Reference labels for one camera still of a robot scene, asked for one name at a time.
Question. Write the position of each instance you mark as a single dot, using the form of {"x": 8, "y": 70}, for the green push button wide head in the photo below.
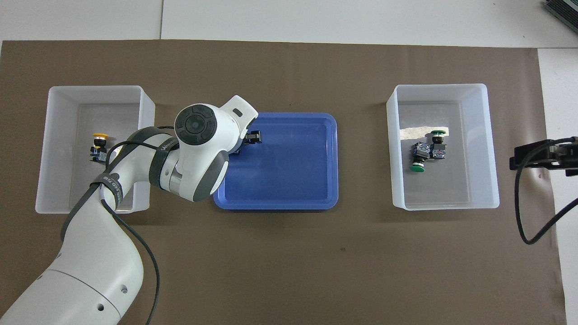
{"x": 420, "y": 158}

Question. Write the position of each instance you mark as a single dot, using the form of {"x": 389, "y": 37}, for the yellow push button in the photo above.
{"x": 97, "y": 151}

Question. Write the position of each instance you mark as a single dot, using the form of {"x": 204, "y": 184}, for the green push button small head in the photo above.
{"x": 439, "y": 151}

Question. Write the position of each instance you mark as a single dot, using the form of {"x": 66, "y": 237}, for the translucent white plastic box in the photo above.
{"x": 478, "y": 135}
{"x": 58, "y": 180}

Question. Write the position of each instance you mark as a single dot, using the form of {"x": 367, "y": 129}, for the white paper label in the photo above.
{"x": 413, "y": 133}

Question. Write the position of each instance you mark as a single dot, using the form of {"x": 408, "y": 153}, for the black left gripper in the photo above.
{"x": 241, "y": 145}

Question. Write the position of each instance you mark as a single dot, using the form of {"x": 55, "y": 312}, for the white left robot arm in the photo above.
{"x": 90, "y": 271}

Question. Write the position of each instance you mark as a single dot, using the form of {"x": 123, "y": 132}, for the brown paper mat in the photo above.
{"x": 293, "y": 271}

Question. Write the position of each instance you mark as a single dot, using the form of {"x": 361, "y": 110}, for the grey slatted device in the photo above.
{"x": 564, "y": 13}

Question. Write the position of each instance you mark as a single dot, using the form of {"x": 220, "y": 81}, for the blue plastic tray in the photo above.
{"x": 293, "y": 171}

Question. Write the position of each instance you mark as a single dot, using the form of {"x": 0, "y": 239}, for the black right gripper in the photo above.
{"x": 566, "y": 155}

